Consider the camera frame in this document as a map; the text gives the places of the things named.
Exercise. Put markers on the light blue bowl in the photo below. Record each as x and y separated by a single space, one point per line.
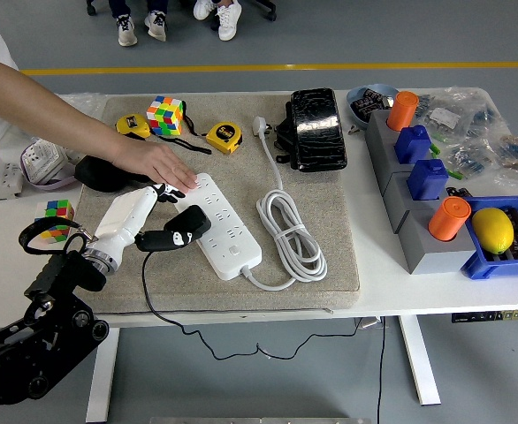
352 99

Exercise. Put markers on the yellow tape measure 5m print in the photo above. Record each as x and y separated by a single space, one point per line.
223 134

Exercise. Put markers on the glossy black case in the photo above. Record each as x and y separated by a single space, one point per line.
318 128

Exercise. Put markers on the person's hand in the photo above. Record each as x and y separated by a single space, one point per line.
153 161

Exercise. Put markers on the yellow lemon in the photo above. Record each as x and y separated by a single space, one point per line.
493 229

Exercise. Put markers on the clear bag with white label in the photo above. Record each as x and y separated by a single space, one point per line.
444 117

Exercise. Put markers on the plain yellow tape measure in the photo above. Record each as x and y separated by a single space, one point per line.
133 123

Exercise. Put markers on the grey-brown mat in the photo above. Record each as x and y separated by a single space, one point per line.
321 199

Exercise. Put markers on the black chair caster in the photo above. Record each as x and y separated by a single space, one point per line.
268 13
92 6

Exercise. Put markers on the person's forearm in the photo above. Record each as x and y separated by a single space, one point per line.
42 106

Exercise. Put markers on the small metal clip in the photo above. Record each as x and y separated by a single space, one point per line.
352 129

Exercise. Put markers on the white socket in purple pack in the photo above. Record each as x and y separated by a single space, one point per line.
42 161

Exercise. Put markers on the blue plastic bin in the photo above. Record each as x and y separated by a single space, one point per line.
480 265

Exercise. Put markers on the orange cylinder peg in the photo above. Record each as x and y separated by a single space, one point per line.
402 110
447 218

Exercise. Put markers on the silver under-table bracket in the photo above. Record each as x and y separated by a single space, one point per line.
369 323

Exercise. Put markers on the clear bag of brown resistors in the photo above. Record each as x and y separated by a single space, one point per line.
517 150

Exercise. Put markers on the small green part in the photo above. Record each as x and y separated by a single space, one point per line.
455 174
436 149

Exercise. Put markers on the grey peg holder block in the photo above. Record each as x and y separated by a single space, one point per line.
427 254
380 141
396 199

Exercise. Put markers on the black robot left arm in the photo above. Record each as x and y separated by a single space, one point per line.
42 335

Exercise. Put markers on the blue block peg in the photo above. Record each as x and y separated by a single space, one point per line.
427 179
411 143

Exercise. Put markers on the person's foot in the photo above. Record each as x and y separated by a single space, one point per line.
156 26
203 9
127 31
229 20

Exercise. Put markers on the dark components in bowl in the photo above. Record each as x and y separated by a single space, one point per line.
367 105

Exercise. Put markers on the black cloth pouch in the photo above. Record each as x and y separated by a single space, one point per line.
95 174

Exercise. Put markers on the white table leg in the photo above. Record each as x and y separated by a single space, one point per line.
420 362
102 375

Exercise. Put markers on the white power strip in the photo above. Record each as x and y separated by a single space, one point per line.
232 238

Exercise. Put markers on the large colourful puzzle cube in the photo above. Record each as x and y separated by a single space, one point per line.
165 115

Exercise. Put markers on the black table control panel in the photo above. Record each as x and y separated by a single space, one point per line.
484 316

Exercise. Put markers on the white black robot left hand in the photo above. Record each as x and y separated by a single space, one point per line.
124 212

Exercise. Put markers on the black electronic component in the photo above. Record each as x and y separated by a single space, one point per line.
459 192

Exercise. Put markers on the clear bag of blue resistors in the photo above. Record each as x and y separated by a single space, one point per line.
469 159

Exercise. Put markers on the small colourful puzzle cube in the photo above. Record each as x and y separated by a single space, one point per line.
58 212

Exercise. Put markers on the clear bag of metal parts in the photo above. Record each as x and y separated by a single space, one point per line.
86 103

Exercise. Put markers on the black plug adapter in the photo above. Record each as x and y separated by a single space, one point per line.
192 218

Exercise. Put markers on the person's leg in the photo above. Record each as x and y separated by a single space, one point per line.
157 5
119 6

